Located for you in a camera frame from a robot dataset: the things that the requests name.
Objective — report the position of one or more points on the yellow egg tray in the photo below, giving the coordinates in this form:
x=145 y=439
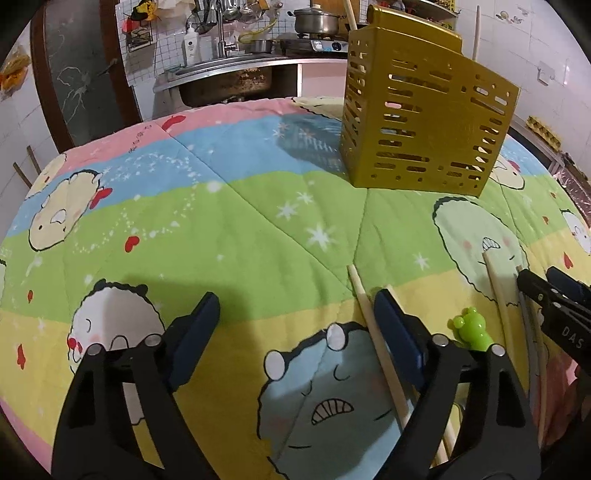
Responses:
x=545 y=131

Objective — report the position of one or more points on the steel faucet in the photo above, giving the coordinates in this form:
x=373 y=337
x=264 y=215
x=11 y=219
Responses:
x=222 y=37

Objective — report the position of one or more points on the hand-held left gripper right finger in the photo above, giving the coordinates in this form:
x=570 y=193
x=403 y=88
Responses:
x=397 y=330

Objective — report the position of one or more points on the small steel bowl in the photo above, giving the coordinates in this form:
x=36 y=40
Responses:
x=258 y=46

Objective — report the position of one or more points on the wooden chopstick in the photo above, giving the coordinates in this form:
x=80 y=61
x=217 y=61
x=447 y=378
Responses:
x=541 y=369
x=498 y=300
x=367 y=314
x=349 y=14
x=449 y=427
x=476 y=32

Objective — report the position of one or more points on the wooden stick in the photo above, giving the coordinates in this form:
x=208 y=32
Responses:
x=22 y=174
x=33 y=159

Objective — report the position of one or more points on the row of hanging kitchen utensils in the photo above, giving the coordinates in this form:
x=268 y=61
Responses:
x=226 y=9

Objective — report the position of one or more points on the printed cartoon blanket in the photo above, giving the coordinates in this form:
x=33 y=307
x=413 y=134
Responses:
x=231 y=230

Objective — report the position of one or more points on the steel sink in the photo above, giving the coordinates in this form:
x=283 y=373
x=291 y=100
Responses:
x=221 y=83

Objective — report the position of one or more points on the yellow black cloth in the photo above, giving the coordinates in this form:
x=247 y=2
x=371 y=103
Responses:
x=143 y=10

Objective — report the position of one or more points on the green frog utensil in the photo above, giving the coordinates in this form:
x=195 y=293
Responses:
x=468 y=330

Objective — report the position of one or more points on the orange plastic bag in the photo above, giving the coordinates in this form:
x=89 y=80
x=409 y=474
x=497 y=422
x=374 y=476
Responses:
x=11 y=74

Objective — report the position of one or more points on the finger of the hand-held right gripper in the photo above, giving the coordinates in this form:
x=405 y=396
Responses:
x=535 y=293
x=570 y=286

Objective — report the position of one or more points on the gas stove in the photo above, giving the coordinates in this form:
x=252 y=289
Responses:
x=314 y=45

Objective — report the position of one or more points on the steel pot with lid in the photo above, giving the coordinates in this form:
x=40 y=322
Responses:
x=316 y=21

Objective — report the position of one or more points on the brown glass door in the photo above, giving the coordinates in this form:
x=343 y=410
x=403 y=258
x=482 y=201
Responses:
x=78 y=69

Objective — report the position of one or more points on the red foil-topped cabinet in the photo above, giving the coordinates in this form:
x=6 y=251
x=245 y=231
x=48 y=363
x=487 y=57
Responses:
x=577 y=189

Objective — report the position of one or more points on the white soap bottle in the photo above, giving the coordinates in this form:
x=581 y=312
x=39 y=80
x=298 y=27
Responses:
x=190 y=46

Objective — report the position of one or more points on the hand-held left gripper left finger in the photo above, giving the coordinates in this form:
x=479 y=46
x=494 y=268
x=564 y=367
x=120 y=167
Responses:
x=198 y=332

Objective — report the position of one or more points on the yellow slotted utensil holder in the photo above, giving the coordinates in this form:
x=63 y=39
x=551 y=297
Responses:
x=415 y=115

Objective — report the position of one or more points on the wall socket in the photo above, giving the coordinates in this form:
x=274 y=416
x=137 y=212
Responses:
x=547 y=74

